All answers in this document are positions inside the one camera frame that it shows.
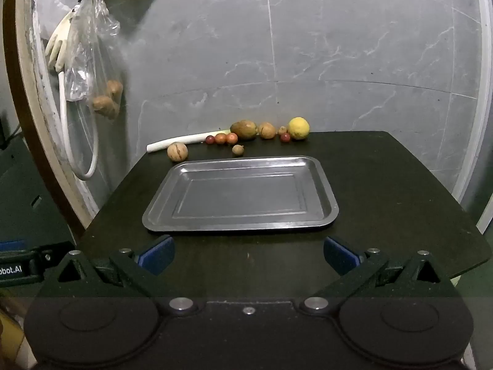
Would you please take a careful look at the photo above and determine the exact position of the green cabinet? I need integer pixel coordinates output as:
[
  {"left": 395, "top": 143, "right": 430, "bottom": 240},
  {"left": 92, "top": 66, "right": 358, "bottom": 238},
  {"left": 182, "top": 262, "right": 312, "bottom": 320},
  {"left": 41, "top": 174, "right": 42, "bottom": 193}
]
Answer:
[{"left": 0, "top": 135, "right": 78, "bottom": 247}]

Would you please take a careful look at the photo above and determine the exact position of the yellow lemon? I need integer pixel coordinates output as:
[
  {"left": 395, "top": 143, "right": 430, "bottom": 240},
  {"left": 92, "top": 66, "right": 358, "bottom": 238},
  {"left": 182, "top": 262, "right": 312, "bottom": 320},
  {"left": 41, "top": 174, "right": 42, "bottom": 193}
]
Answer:
[{"left": 288, "top": 117, "right": 310, "bottom": 140}]

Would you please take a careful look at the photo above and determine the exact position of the metal tray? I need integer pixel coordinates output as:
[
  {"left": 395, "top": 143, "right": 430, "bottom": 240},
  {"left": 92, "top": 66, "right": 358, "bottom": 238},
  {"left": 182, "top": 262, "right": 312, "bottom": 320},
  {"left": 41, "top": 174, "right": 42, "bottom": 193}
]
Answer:
[{"left": 142, "top": 156, "right": 340, "bottom": 233}]

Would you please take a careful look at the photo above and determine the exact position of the round brown wrinkled fruit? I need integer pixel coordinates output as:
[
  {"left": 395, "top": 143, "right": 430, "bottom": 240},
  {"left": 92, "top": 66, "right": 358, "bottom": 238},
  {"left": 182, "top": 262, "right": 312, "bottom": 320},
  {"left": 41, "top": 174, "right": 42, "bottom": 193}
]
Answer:
[{"left": 167, "top": 142, "right": 189, "bottom": 162}]

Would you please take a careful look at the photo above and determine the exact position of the white leek stalk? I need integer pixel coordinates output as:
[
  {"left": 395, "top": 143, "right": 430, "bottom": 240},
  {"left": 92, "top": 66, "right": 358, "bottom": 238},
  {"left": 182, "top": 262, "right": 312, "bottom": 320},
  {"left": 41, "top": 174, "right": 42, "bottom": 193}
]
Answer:
[{"left": 147, "top": 128, "right": 234, "bottom": 154}]

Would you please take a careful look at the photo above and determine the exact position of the clear plastic bag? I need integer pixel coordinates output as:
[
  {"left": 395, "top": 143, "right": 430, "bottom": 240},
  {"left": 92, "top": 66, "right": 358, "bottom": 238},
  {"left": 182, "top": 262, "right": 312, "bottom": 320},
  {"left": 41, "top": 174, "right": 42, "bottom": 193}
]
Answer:
[{"left": 63, "top": 0, "right": 124, "bottom": 121}]

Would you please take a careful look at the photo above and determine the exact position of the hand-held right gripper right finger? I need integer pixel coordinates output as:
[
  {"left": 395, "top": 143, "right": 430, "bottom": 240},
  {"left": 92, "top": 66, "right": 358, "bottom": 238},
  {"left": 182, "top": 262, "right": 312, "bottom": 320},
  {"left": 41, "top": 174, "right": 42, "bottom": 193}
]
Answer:
[{"left": 298, "top": 236, "right": 457, "bottom": 315}]

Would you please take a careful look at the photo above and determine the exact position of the white frame strip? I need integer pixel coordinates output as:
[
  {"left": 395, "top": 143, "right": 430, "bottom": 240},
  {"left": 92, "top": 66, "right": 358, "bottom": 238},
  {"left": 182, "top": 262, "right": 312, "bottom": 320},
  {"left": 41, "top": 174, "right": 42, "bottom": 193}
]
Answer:
[{"left": 477, "top": 196, "right": 493, "bottom": 236}]

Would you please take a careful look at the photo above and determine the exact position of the white hose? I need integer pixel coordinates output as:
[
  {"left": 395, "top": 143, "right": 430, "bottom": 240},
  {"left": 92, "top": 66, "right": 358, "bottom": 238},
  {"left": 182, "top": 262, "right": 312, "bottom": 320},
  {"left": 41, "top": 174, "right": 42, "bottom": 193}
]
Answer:
[{"left": 58, "top": 71, "right": 99, "bottom": 180}]

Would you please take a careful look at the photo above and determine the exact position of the curved wooden frame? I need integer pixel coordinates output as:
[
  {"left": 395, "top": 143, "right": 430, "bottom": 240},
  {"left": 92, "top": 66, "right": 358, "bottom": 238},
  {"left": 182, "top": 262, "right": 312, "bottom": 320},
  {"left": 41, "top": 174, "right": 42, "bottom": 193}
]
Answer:
[{"left": 4, "top": 0, "right": 101, "bottom": 240}]

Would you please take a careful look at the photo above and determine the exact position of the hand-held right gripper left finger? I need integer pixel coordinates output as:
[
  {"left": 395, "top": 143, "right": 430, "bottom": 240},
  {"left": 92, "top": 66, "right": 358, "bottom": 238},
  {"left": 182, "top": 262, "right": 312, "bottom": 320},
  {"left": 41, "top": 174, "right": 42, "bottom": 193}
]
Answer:
[{"left": 40, "top": 234, "right": 197, "bottom": 315}]

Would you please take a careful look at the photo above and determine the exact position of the yellow-brown pear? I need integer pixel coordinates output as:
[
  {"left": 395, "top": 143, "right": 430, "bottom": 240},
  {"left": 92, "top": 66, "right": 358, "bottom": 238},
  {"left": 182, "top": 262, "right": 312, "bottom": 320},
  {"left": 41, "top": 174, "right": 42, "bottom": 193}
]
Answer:
[{"left": 230, "top": 120, "right": 258, "bottom": 140}]

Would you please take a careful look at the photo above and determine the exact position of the white rubber glove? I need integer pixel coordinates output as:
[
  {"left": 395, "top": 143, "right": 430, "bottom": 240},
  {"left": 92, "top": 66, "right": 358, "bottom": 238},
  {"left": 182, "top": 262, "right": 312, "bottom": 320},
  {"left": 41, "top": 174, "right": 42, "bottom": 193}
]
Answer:
[{"left": 45, "top": 8, "right": 83, "bottom": 72}]

